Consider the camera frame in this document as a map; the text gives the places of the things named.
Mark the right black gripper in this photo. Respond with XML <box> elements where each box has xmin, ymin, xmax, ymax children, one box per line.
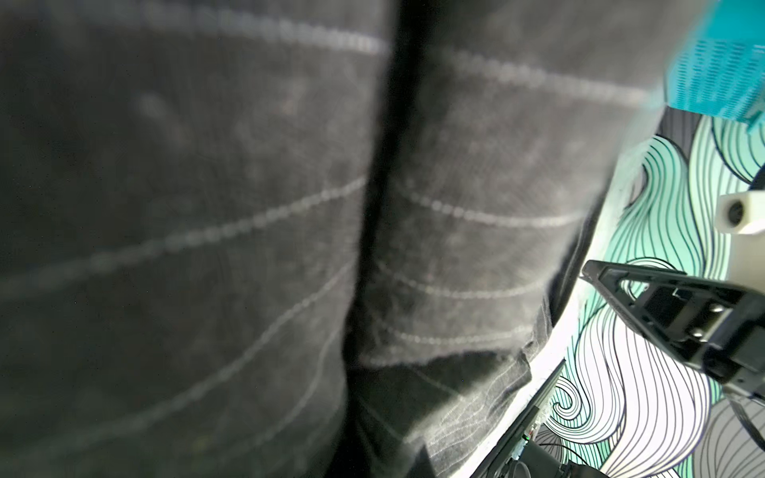
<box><xmin>583</xmin><ymin>260</ymin><xmax>764</xmax><ymax>398</ymax></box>

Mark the dark grey pinstripe shirt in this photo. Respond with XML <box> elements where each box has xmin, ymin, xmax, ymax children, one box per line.
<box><xmin>1</xmin><ymin>1</ymin><xmax>708</xmax><ymax>477</ymax></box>

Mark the teal plastic basket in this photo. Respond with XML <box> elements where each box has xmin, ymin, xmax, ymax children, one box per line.
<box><xmin>665</xmin><ymin>0</ymin><xmax>764</xmax><ymax>129</ymax></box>

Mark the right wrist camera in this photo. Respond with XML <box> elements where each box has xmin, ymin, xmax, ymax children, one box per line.
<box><xmin>715</xmin><ymin>190</ymin><xmax>764</xmax><ymax>293</ymax></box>

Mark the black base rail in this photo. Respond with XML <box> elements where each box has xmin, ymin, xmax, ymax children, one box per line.
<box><xmin>471</xmin><ymin>357</ymin><xmax>605</xmax><ymax>478</ymax></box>

